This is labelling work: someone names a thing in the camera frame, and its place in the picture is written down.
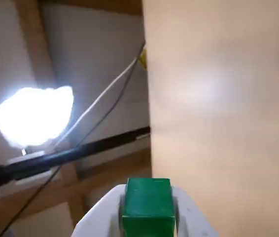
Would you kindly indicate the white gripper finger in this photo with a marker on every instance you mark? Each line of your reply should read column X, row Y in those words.
column 191, row 222
column 100, row 214

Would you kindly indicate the green block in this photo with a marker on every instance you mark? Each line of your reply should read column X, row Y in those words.
column 149, row 205

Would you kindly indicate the black rod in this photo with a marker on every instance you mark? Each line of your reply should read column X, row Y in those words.
column 55, row 155

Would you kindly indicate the yellow tape piece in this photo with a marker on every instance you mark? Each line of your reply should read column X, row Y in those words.
column 142, row 59

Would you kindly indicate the brown wooden frame furniture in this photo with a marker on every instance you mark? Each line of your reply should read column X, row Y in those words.
column 33, row 37

